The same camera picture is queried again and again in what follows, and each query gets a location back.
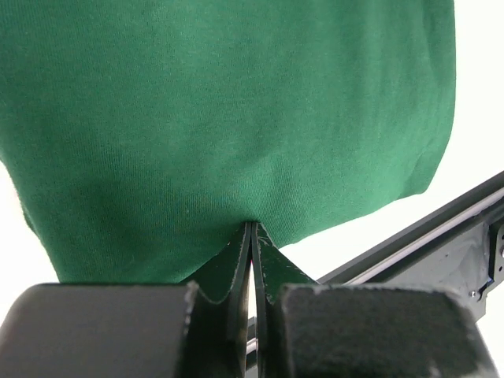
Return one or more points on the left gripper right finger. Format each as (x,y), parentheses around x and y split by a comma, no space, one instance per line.
(307,329)

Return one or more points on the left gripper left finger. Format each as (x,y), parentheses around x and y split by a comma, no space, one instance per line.
(194,329)

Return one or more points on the green t-shirt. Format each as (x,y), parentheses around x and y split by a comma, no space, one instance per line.
(140,135)

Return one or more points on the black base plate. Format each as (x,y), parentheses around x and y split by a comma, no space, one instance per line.
(458,246)

